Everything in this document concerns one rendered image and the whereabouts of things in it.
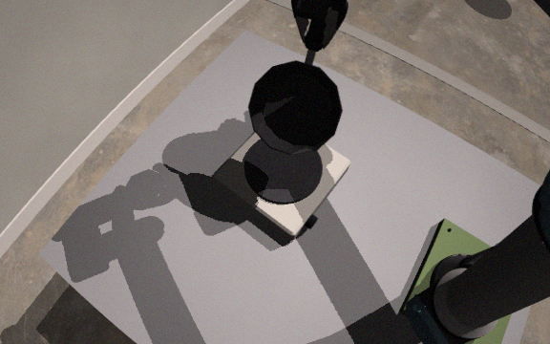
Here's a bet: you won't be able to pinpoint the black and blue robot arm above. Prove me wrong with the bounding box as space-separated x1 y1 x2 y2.
295 0 550 344

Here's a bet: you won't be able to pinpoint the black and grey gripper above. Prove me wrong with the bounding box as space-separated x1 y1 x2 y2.
291 0 349 49

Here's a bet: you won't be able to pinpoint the black frying pan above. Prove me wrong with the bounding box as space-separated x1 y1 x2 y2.
248 20 343 156

